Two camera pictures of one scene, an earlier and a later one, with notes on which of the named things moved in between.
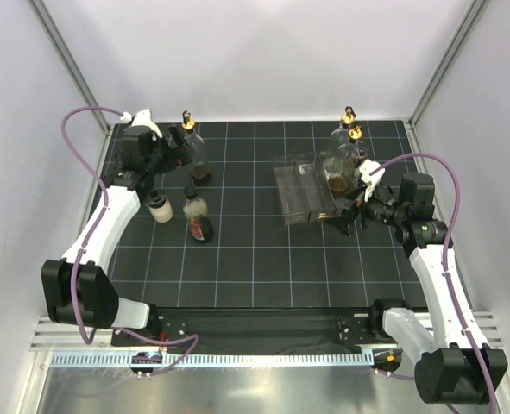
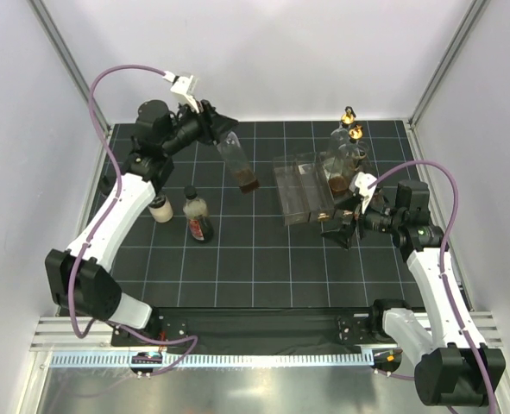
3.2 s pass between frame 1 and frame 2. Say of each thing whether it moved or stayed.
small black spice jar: stayed
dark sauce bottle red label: stayed
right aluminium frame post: stayed
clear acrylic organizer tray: stayed
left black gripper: moved
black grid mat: stayed
